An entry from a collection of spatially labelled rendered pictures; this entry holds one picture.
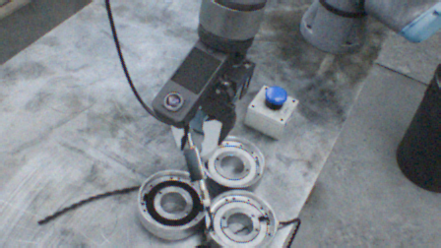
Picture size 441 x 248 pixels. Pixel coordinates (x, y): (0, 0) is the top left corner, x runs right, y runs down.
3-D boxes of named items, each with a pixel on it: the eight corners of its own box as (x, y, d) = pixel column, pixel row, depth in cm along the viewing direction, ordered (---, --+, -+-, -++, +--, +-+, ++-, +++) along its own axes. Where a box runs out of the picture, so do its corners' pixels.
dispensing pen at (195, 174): (205, 241, 70) (175, 126, 70) (206, 235, 74) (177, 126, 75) (220, 237, 70) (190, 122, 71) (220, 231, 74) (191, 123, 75)
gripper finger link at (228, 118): (232, 145, 69) (240, 92, 64) (227, 151, 68) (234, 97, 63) (203, 133, 71) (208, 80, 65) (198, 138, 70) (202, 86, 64)
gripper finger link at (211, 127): (233, 150, 76) (241, 100, 70) (216, 172, 71) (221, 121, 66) (216, 143, 77) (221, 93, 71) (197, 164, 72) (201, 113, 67)
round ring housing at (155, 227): (129, 237, 73) (129, 221, 70) (146, 179, 80) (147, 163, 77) (200, 250, 73) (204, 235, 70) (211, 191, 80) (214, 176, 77)
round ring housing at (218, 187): (253, 149, 87) (258, 134, 84) (267, 200, 80) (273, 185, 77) (194, 152, 85) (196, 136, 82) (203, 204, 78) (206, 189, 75)
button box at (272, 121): (278, 141, 89) (284, 122, 86) (243, 124, 91) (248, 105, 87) (294, 114, 95) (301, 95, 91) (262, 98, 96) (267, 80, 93)
